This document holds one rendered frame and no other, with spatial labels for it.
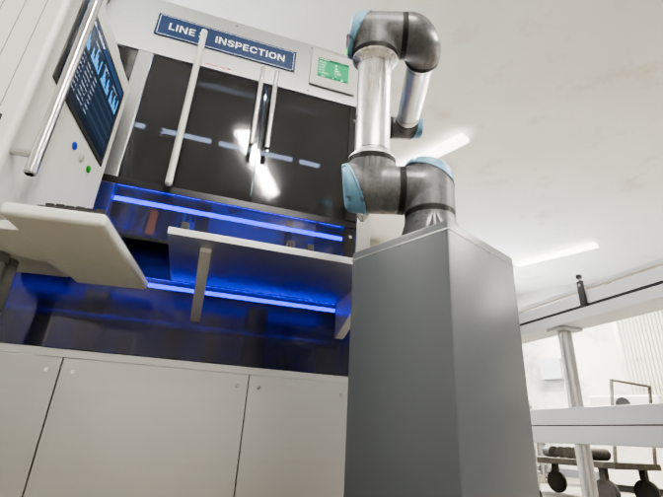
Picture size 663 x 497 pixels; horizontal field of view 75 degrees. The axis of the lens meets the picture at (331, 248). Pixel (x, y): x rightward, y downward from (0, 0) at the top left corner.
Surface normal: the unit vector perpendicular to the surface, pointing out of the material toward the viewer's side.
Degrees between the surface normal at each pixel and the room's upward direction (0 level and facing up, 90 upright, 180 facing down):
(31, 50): 90
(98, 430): 90
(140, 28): 90
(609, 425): 90
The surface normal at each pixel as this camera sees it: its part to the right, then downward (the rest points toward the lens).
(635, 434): -0.95, -0.17
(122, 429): 0.30, -0.36
